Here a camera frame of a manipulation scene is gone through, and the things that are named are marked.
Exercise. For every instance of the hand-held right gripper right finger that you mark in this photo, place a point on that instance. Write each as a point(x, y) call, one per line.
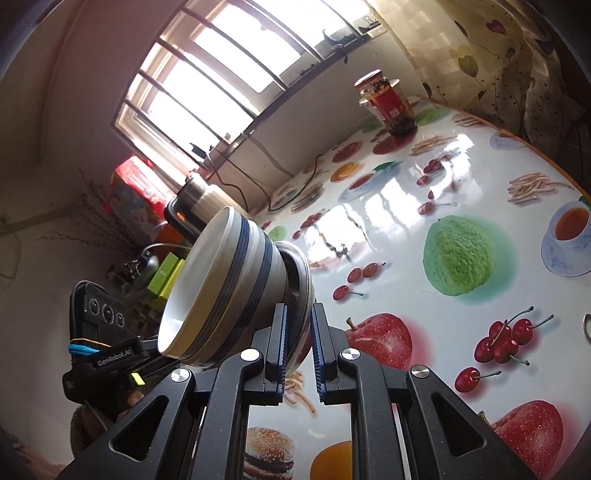
point(321, 350)

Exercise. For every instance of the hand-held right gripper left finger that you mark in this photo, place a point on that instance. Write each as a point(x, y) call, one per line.
point(279, 350)

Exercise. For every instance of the stainless steel bowl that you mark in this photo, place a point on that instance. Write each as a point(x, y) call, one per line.
point(300, 286)

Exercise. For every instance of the large white striped bowl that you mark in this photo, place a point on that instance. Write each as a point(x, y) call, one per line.
point(231, 286)

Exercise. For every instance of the person's left hand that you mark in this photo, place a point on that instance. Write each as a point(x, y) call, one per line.
point(133, 398)

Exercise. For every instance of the lime green box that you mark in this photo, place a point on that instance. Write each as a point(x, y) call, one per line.
point(161, 284)
point(169, 264)

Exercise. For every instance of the grey oval device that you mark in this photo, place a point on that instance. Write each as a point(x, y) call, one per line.
point(148, 263)

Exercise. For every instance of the orange plastic tray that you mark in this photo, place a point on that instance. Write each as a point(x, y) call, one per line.
point(171, 235)

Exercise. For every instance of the fruit print tablecloth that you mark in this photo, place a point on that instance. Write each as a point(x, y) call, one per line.
point(415, 240)

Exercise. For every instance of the dried twigs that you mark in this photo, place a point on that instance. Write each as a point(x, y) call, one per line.
point(92, 198)

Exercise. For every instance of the red printed bag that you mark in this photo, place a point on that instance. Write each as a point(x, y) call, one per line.
point(134, 194)

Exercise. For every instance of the cream electric kettle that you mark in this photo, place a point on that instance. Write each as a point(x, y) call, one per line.
point(203, 198)

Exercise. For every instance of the glass jar with red label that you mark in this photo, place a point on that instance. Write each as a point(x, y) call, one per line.
point(392, 106)

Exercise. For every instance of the barred window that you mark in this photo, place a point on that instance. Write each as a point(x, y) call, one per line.
point(231, 69)

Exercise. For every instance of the black window latch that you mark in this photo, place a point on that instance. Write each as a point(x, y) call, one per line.
point(334, 39)

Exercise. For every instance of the small black binder clip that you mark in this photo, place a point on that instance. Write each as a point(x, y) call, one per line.
point(367, 23)

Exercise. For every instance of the cream heart print curtain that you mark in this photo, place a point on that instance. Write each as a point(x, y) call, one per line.
point(485, 55)

